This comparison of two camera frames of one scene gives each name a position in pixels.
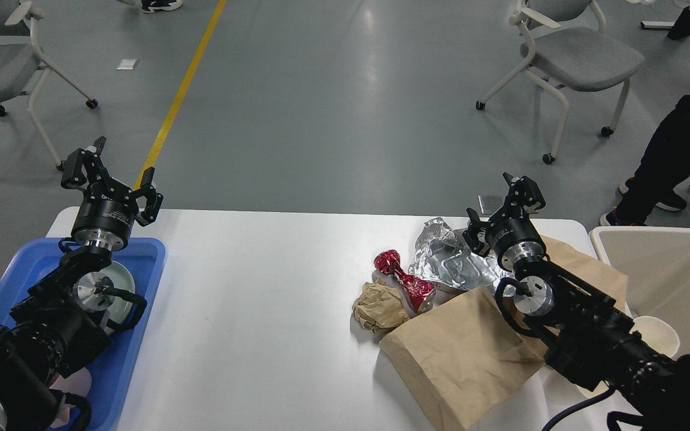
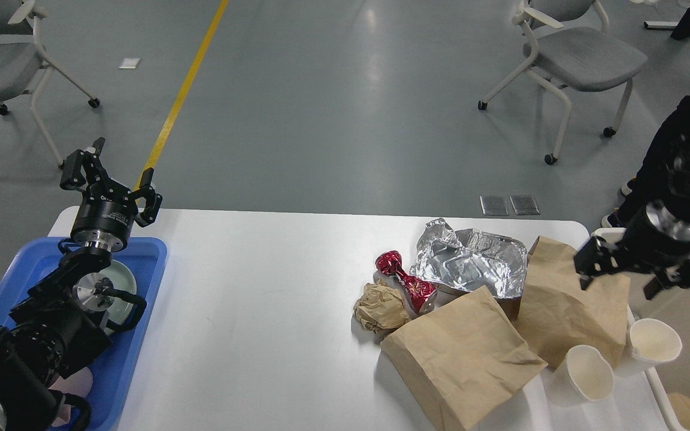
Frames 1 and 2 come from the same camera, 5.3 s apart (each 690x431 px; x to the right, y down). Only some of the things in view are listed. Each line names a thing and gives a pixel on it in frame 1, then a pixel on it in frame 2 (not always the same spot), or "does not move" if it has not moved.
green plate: x=123 y=280 does not move
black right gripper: x=511 y=236 to x=656 y=237
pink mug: x=79 y=384 does not move
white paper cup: x=657 y=334 does not move
